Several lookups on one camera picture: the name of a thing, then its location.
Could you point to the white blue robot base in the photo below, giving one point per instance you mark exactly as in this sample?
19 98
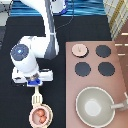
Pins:
59 7

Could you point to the cream slotted spatula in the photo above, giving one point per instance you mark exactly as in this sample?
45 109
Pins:
37 98

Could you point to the pink stove counter block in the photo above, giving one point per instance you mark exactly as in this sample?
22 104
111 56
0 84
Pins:
114 85

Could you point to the grey faucet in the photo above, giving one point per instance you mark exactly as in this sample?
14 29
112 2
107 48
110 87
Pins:
123 105

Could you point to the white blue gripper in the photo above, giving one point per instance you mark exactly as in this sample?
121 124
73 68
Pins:
34 80

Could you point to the black stove burner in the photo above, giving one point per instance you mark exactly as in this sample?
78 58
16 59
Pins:
103 51
106 69

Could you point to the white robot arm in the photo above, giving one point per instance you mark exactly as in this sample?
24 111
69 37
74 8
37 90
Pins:
29 48

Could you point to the round wooden plate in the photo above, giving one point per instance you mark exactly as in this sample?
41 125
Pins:
31 120

